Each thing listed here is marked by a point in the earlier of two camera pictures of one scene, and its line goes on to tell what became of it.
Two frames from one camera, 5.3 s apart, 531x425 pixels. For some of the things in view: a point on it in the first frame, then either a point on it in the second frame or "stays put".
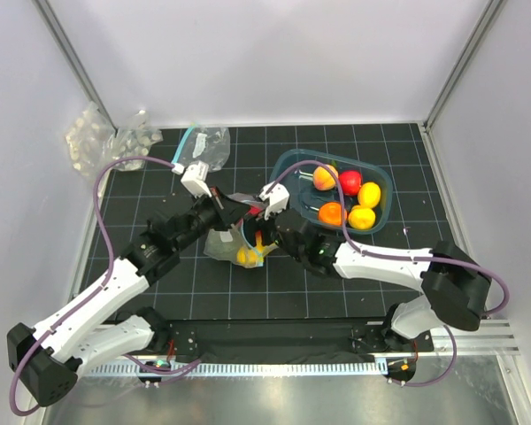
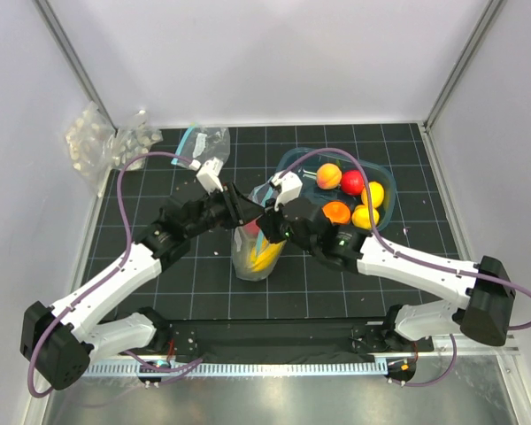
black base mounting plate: x=189 y=339 stays put
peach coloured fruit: x=322 y=178 stays put
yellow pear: x=252 y=256 -> x=266 y=256
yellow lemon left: x=361 y=218 stays put
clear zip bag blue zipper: x=229 y=245 -> x=256 y=254
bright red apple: x=350 y=181 stays put
